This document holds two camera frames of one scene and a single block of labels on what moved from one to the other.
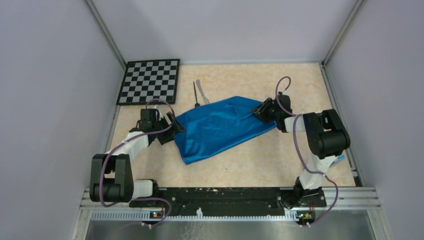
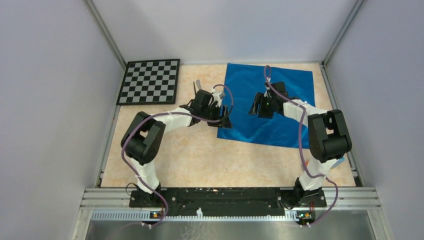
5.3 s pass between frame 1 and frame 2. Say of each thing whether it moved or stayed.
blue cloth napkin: moved
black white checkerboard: stayed
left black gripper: moved
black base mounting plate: stayed
